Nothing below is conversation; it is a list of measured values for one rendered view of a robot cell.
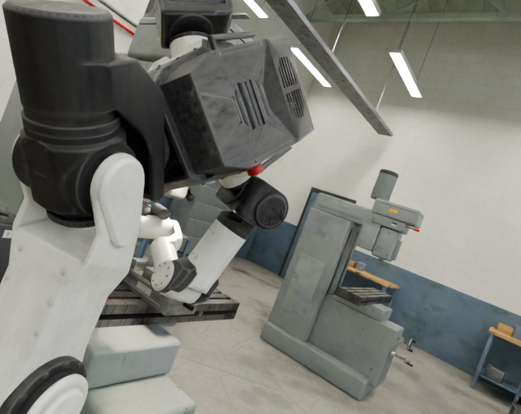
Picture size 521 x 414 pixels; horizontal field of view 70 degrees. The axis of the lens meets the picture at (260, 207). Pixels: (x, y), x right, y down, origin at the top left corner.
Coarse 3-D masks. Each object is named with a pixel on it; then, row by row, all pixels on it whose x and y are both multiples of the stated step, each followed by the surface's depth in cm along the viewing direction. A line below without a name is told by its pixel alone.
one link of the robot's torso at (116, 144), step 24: (24, 144) 47; (48, 144) 45; (72, 144) 45; (96, 144) 47; (120, 144) 51; (24, 168) 50; (48, 168) 47; (72, 168) 46; (96, 168) 47; (48, 192) 49; (72, 192) 47; (72, 216) 51
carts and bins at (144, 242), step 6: (144, 240) 329; (144, 246) 416; (186, 246) 360; (138, 252) 329; (144, 252) 417; (180, 252) 385; (186, 252) 362; (162, 324) 346; (168, 324) 350; (174, 324) 358; (516, 396) 421; (516, 402) 420; (510, 408) 423; (516, 408) 403
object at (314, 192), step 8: (312, 192) 831; (320, 192) 822; (328, 192) 811; (312, 200) 827; (352, 200) 776; (304, 208) 837; (304, 216) 830; (296, 232) 836; (296, 240) 830; (288, 248) 838; (288, 256) 832; (288, 264) 827; (280, 272) 838
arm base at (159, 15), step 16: (160, 0) 71; (224, 0) 75; (160, 16) 71; (176, 16) 71; (192, 16) 72; (208, 16) 73; (224, 16) 74; (160, 32) 75; (176, 32) 74; (208, 32) 76; (224, 32) 78
